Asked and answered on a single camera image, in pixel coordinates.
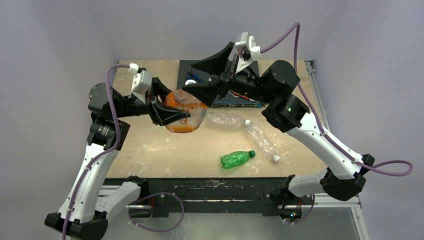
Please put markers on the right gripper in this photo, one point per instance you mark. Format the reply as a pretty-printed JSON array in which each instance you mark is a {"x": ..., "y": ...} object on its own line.
[{"x": 228, "y": 75}]

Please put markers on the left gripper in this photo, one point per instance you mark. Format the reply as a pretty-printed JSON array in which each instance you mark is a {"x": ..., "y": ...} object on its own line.
[{"x": 160, "y": 112}]

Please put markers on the white bottle cap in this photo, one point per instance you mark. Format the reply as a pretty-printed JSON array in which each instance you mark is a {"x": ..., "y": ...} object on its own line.
[{"x": 189, "y": 82}]

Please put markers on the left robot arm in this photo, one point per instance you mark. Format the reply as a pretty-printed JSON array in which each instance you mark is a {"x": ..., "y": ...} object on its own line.
[{"x": 84, "y": 215}]

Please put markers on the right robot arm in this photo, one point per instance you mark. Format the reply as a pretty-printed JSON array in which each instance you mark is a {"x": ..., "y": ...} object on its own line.
[{"x": 344, "y": 176}]

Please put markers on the large clear plastic bottle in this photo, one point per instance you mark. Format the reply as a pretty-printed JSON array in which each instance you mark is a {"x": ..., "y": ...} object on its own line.
[{"x": 225, "y": 121}]

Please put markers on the slim clear plastic bottle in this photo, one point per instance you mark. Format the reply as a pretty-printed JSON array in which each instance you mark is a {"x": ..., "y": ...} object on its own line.
[{"x": 262, "y": 141}]

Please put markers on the green plastic bottle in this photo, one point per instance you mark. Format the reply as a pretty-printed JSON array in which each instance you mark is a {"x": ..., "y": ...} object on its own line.
[{"x": 236, "y": 159}]

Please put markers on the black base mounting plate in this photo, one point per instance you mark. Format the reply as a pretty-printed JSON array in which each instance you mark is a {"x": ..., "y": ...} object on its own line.
[{"x": 268, "y": 196}]

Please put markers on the blue handled pliers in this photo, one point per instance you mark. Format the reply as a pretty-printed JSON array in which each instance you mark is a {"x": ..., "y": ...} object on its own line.
[{"x": 191, "y": 76}]

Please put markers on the black network switch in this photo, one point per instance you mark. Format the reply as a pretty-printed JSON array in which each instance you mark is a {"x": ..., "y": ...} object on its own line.
[{"x": 226, "y": 102}]

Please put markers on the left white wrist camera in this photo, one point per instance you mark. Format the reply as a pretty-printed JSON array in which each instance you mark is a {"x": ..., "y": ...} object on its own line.
[{"x": 141, "y": 82}]

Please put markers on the red handled adjustable wrench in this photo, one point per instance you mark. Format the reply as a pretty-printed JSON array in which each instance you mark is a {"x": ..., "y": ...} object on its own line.
[{"x": 237, "y": 95}]

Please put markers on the aluminium frame rail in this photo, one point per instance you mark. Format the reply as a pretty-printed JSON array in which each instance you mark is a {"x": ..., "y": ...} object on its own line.
[{"x": 320, "y": 198}]

